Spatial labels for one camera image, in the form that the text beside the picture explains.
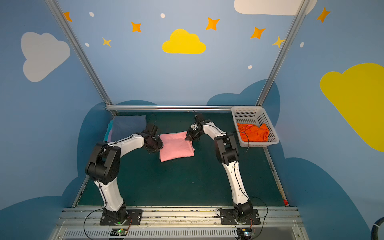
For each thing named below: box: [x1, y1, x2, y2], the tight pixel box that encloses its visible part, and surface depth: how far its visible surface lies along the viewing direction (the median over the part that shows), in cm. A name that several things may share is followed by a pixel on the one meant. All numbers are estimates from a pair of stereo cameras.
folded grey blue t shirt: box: [111, 115, 147, 143], surface depth 104 cm
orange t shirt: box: [237, 123, 269, 143], surface depth 106 cm
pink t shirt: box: [159, 131, 195, 162], surface depth 100 cm
